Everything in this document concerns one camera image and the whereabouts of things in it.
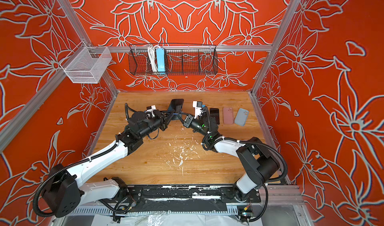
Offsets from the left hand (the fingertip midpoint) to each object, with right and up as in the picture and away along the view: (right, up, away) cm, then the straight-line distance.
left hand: (175, 109), depth 70 cm
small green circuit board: (+34, -49, -1) cm, 59 cm away
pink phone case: (+34, -6, +34) cm, 48 cm away
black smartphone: (0, -4, +4) cm, 5 cm away
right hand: (-1, -3, +2) cm, 4 cm away
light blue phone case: (+44, -7, +33) cm, 56 cm away
